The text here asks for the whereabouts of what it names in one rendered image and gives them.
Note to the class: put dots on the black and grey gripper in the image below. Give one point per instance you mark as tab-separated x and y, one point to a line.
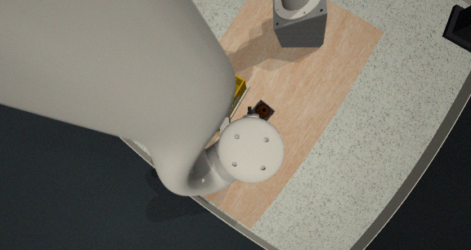
250	113

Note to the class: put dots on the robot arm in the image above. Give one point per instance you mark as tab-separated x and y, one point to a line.
150	71

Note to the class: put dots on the brown glass bottle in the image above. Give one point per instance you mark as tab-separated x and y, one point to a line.
261	110

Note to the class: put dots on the yellow bottle crate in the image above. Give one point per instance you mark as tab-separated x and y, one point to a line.
240	89

